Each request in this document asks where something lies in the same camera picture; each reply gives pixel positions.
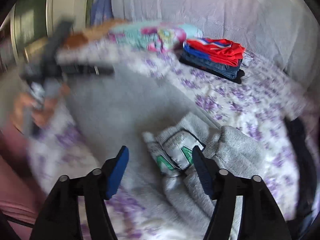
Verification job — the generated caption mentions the grey fleece pants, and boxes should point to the grey fleece pants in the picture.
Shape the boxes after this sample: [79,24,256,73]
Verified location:
[0,64,271,240]

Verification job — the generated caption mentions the pink sleeved left forearm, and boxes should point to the pink sleeved left forearm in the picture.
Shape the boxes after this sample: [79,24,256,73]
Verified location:
[1,122,46,239]

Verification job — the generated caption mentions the left hand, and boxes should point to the left hand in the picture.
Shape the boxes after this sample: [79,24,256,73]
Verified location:
[11,83,71,128]

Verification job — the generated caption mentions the orange brown pillow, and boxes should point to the orange brown pillow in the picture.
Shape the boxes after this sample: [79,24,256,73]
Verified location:
[63,19,127,50]

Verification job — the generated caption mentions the dark navy clothes pile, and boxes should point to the dark navy clothes pile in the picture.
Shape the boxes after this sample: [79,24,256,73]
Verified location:
[284,118,317,218]

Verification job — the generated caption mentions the purple floral bedspread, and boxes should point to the purple floral bedspread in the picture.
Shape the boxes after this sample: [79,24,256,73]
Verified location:
[29,40,319,239]

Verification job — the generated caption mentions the folded teal floral quilt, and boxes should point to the folded teal floral quilt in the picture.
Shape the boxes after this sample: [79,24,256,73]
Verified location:
[108,21,203,53]

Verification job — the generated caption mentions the folded black garment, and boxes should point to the folded black garment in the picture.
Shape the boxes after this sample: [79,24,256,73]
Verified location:
[179,59,245,84]

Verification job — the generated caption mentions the folded blue jeans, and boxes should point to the folded blue jeans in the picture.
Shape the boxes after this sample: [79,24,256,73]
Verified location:
[180,52,242,80]

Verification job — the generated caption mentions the red white blue folded garment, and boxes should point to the red white blue folded garment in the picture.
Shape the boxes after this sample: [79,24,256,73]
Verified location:
[183,37,246,67]

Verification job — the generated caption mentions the white green door frame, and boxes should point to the white green door frame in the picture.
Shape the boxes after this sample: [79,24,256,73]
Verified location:
[10,0,96,63]

